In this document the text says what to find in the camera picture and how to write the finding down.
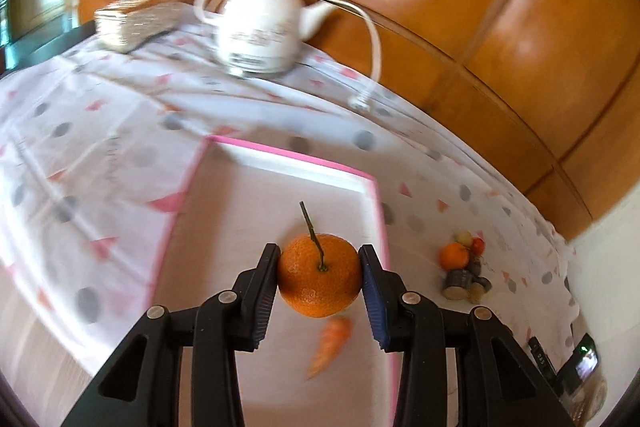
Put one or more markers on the smartphone with lit screen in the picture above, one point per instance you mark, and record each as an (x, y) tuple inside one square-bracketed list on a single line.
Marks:
[(582, 363)]

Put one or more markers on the orange with stem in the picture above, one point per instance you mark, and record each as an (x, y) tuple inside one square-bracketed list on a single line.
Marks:
[(319, 274)]

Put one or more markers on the plain orange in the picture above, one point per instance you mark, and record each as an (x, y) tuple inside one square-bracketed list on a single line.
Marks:
[(453, 256)]

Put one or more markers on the white ceramic electric kettle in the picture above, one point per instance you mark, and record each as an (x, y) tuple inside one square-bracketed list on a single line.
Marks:
[(261, 36)]

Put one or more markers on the white woven tissue box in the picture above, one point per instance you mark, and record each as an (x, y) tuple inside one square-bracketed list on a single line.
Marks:
[(123, 25)]

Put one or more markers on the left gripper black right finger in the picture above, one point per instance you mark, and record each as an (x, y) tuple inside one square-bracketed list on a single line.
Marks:
[(497, 383)]

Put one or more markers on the white patterned tablecloth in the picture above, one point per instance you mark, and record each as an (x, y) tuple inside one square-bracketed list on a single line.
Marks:
[(154, 177)]

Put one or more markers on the black remote control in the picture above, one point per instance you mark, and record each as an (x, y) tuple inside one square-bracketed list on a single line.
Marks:
[(544, 365)]

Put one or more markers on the pink-edged white tray box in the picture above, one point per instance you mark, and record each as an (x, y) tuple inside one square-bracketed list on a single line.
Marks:
[(243, 356)]

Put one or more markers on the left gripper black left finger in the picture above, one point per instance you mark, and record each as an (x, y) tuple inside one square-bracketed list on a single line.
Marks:
[(139, 384)]

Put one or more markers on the red tomato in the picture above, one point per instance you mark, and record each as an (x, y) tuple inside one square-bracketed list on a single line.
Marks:
[(478, 246)]

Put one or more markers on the orange carrot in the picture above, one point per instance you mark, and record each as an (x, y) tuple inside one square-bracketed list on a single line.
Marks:
[(333, 338)]

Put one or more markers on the white-cut dark eggplant piece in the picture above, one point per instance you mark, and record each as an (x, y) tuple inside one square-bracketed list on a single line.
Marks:
[(478, 289)]

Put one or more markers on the round yellow-brown fruit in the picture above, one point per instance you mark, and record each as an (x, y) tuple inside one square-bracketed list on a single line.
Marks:
[(464, 238)]

